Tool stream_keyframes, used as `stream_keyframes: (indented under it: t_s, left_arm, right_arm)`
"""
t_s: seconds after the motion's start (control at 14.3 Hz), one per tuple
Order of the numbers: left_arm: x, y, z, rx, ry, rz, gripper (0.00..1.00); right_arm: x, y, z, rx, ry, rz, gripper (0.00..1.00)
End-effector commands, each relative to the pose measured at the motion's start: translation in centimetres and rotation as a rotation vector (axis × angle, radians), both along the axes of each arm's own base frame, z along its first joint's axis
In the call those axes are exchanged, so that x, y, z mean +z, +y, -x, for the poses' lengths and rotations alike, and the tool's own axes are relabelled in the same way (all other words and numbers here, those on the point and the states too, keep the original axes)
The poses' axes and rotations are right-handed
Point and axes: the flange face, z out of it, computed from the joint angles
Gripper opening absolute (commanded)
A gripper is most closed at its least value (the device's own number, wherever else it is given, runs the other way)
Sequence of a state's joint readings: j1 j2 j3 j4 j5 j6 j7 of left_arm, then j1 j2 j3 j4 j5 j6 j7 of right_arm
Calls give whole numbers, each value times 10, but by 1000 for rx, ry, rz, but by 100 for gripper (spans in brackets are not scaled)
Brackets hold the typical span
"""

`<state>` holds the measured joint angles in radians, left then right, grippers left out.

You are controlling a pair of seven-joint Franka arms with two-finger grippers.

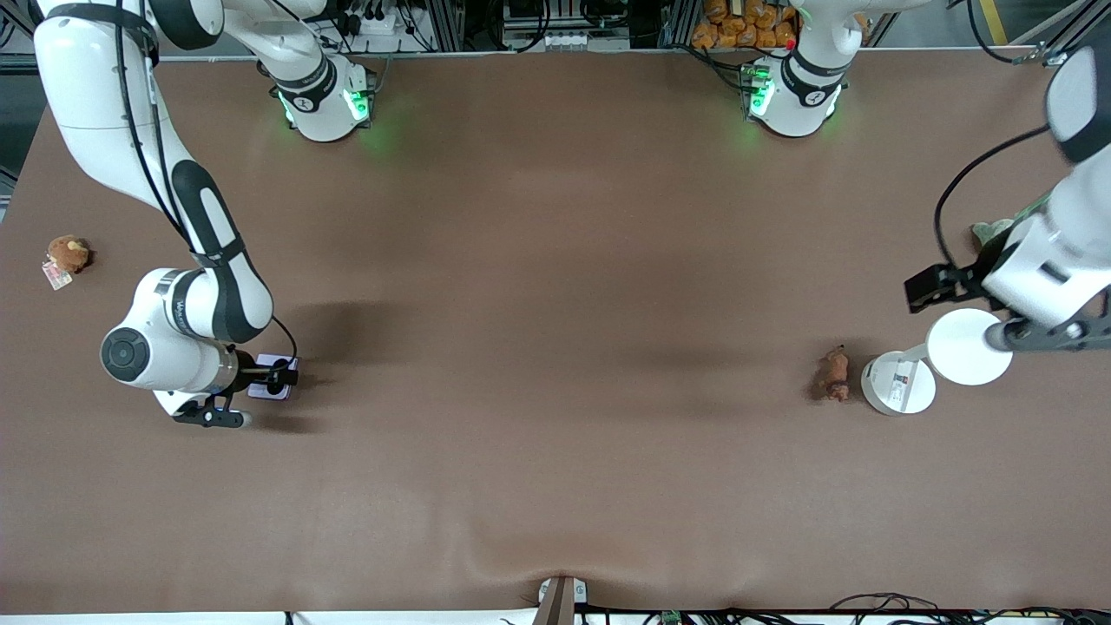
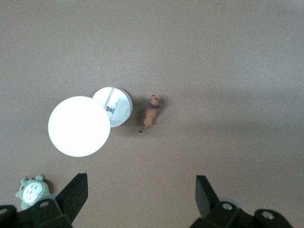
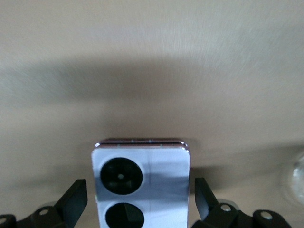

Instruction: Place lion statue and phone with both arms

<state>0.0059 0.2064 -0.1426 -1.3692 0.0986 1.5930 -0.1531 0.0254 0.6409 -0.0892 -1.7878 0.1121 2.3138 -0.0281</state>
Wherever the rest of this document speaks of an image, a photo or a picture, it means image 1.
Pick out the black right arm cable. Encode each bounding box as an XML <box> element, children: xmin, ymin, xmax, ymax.
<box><xmin>113</xmin><ymin>0</ymin><xmax>299</xmax><ymax>361</ymax></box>

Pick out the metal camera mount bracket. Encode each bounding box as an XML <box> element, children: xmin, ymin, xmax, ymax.
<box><xmin>538</xmin><ymin>576</ymin><xmax>588</xmax><ymax>625</ymax></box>

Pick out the brown plush toy with tag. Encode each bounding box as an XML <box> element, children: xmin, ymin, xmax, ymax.
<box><xmin>42</xmin><ymin>235</ymin><xmax>91</xmax><ymax>291</ymax></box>

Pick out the white round table lamp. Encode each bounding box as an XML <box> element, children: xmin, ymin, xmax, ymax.
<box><xmin>861</xmin><ymin>308</ymin><xmax>1015</xmax><ymax>417</ymax></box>

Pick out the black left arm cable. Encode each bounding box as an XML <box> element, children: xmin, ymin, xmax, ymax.
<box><xmin>933</xmin><ymin>124</ymin><xmax>1055</xmax><ymax>270</ymax></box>

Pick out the purple smartphone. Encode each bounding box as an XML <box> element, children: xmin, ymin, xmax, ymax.
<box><xmin>248</xmin><ymin>353</ymin><xmax>299</xmax><ymax>401</ymax></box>

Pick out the black floor cable bundle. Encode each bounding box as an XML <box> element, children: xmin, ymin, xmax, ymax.
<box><xmin>829</xmin><ymin>593</ymin><xmax>1111</xmax><ymax>625</ymax></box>

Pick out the aluminium frame profile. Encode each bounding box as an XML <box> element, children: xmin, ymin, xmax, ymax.
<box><xmin>1011</xmin><ymin>0</ymin><xmax>1111</xmax><ymax>69</ymax></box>
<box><xmin>0</xmin><ymin>0</ymin><xmax>53</xmax><ymax>69</ymax></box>

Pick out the grey green Totoro plush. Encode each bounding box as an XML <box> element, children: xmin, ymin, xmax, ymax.
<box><xmin>970</xmin><ymin>195</ymin><xmax>1051</xmax><ymax>250</ymax></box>

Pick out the white power strip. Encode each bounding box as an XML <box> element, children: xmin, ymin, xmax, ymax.
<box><xmin>343</xmin><ymin>4</ymin><xmax>413</xmax><ymax>40</ymax></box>

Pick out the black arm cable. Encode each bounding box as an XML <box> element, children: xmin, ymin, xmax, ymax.
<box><xmin>933</xmin><ymin>124</ymin><xmax>1055</xmax><ymax>270</ymax></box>
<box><xmin>113</xmin><ymin>0</ymin><xmax>299</xmax><ymax>361</ymax></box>

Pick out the brown lion statue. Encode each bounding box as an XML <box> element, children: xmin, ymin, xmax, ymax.
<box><xmin>813</xmin><ymin>345</ymin><xmax>851</xmax><ymax>403</ymax></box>

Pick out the pile of orange buns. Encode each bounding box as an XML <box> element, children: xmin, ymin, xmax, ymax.
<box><xmin>692</xmin><ymin>0</ymin><xmax>801</xmax><ymax>49</ymax></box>

